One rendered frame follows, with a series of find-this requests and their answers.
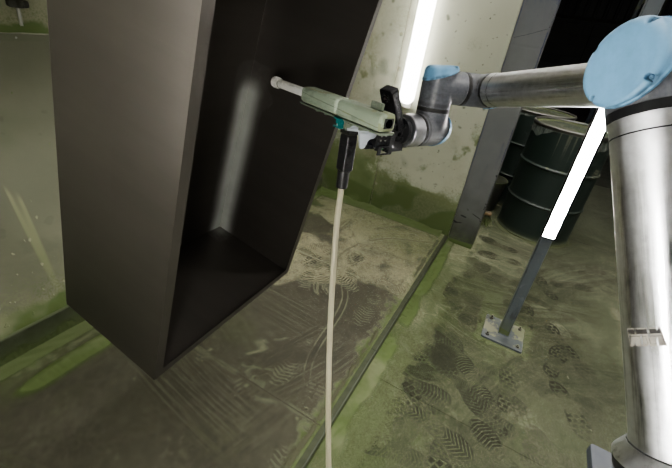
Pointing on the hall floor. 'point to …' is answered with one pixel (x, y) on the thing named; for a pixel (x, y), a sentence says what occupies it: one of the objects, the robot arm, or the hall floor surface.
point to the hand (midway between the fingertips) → (347, 123)
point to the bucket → (497, 192)
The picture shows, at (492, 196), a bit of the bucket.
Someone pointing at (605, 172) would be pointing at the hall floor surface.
